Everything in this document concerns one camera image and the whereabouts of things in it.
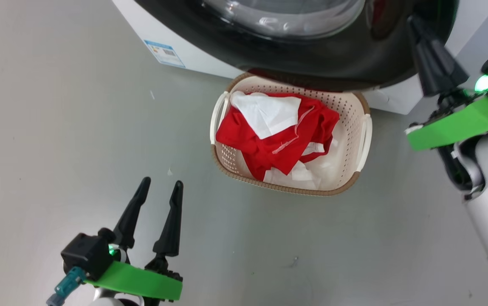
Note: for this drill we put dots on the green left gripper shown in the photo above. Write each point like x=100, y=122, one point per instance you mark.
x=142, y=282

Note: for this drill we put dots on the red and white garment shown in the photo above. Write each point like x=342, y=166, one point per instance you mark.
x=265, y=112

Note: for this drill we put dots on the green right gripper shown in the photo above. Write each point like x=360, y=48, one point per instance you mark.
x=456, y=127

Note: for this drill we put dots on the white front-load washing machine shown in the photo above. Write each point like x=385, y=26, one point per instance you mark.
x=201, y=59

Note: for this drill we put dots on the cream perforated laundry basket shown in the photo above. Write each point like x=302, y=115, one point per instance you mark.
x=350, y=127

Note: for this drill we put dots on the blue energy label sticker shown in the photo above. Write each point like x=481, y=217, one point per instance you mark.
x=165, y=53

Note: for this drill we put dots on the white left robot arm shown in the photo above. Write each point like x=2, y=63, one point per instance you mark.
x=108, y=301

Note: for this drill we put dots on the black round glass washer door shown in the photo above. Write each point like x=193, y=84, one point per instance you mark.
x=311, y=59

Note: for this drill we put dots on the teal left camera connector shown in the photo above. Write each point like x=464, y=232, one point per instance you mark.
x=69, y=282

